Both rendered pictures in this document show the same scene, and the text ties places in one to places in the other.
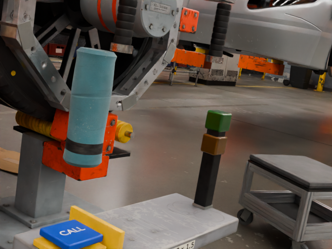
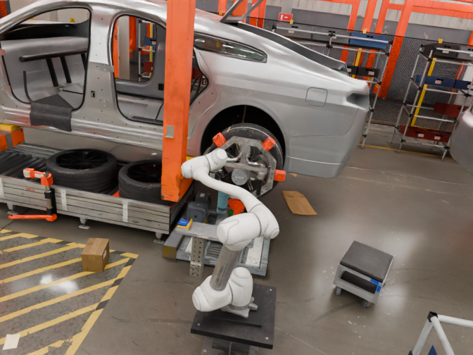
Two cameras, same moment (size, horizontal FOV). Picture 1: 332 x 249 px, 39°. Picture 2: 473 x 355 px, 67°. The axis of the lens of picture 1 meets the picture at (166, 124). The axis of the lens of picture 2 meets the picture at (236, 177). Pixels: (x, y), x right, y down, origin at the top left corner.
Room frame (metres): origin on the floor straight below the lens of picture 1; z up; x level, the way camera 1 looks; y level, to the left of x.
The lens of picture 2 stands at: (-0.23, -2.13, 2.03)
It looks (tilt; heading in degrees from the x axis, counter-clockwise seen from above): 25 degrees down; 59
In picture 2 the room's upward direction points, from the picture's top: 7 degrees clockwise
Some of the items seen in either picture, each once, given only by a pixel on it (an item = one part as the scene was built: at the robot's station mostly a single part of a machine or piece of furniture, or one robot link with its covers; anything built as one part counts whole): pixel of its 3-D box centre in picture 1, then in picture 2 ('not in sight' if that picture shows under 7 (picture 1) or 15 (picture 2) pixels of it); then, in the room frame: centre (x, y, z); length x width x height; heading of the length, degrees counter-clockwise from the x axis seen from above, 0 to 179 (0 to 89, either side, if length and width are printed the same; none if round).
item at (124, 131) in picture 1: (96, 123); not in sight; (1.37, 0.20, 0.51); 0.29 x 0.06 x 0.06; 53
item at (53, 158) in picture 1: (78, 140); (238, 205); (1.24, 0.23, 0.48); 0.16 x 0.12 x 0.17; 53
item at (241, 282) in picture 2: not in sight; (238, 284); (0.76, -0.68, 0.48); 0.18 x 0.16 x 0.22; 4
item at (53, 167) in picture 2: not in sight; (82, 170); (0.09, 1.48, 0.39); 0.66 x 0.66 x 0.24
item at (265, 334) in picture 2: not in sight; (234, 322); (0.77, -0.68, 0.15); 0.50 x 0.50 x 0.30; 54
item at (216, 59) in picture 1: (219, 31); (259, 187); (1.21, -0.09, 0.83); 0.04 x 0.04 x 0.16
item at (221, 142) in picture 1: (214, 144); not in sight; (0.97, -0.11, 0.59); 0.04 x 0.04 x 0.04; 53
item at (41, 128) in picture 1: (48, 125); not in sight; (1.32, 0.33, 0.49); 0.29 x 0.06 x 0.06; 53
